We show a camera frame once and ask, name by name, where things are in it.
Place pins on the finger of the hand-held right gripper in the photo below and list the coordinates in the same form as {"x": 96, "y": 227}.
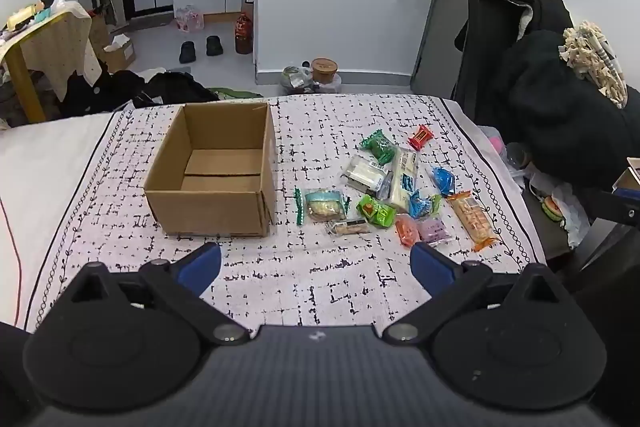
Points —
{"x": 620, "y": 206}

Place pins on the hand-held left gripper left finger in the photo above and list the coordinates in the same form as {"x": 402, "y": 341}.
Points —
{"x": 200, "y": 264}

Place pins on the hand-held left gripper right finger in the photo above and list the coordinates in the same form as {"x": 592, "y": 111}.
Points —
{"x": 431, "y": 265}

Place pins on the brown cardboard box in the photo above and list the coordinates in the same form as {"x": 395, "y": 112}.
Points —
{"x": 210, "y": 207}

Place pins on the blue and green snack packet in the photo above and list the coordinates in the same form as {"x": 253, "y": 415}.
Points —
{"x": 421, "y": 205}

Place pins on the long white snack packet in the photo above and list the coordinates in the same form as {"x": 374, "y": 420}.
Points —
{"x": 404, "y": 187}

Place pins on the clear packet of white snacks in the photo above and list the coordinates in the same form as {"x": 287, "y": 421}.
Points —
{"x": 365, "y": 174}

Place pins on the pink snack packet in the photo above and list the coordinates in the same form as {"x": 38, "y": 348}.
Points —
{"x": 434, "y": 231}

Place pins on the small orange snack packet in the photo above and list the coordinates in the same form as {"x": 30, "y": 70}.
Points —
{"x": 407, "y": 231}

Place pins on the white plastic bag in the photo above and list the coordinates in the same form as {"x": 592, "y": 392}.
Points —
{"x": 565, "y": 207}

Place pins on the long orange cracker packet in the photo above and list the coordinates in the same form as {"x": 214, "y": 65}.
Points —
{"x": 472, "y": 219}

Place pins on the hamburger toy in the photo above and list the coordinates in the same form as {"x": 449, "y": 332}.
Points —
{"x": 552, "y": 208}

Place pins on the bright green snack packet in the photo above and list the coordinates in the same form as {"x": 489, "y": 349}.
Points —
{"x": 376, "y": 211}

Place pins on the clear brown biscuit packet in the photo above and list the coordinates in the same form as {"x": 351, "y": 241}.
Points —
{"x": 347, "y": 228}

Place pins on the white black printed blanket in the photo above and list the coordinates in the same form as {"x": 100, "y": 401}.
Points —
{"x": 325, "y": 267}

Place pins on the clear plastic container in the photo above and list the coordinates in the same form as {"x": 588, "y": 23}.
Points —
{"x": 517, "y": 155}

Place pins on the round cracker packet green ends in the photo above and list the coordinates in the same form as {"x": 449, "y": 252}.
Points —
{"x": 321, "y": 205}

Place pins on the red snack bar packet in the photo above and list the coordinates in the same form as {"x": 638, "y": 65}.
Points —
{"x": 420, "y": 138}

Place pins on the dark green snack packet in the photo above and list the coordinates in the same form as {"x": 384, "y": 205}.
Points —
{"x": 380, "y": 148}

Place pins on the pink round item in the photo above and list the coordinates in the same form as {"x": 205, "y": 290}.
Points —
{"x": 496, "y": 143}

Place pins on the beige fringed cloth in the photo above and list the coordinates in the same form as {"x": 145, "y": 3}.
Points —
{"x": 595, "y": 57}

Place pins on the green cloth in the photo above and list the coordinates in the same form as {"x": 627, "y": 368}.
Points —
{"x": 235, "y": 93}

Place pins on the pile of black clothes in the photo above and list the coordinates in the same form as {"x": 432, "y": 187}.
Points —
{"x": 165, "y": 89}

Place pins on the white bed sheet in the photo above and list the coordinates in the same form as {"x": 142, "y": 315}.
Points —
{"x": 40, "y": 167}

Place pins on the black slipper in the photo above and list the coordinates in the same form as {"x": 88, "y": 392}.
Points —
{"x": 214, "y": 45}
{"x": 187, "y": 52}

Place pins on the brown lidded jar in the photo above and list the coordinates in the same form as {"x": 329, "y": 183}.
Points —
{"x": 324, "y": 71}

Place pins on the small open cardboard carton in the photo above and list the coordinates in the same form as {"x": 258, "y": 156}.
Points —
{"x": 120, "y": 54}

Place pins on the dark red oil bottle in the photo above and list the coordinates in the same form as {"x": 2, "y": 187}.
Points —
{"x": 243, "y": 34}

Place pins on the pink plastic pack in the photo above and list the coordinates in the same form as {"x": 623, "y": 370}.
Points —
{"x": 189, "y": 18}

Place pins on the tall brown cardboard carton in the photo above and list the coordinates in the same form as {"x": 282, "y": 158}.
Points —
{"x": 98, "y": 32}

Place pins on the yellow wooden table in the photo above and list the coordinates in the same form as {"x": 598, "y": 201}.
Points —
{"x": 22, "y": 77}

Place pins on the beige dotted tablecloth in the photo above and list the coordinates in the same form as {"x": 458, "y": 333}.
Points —
{"x": 60, "y": 47}

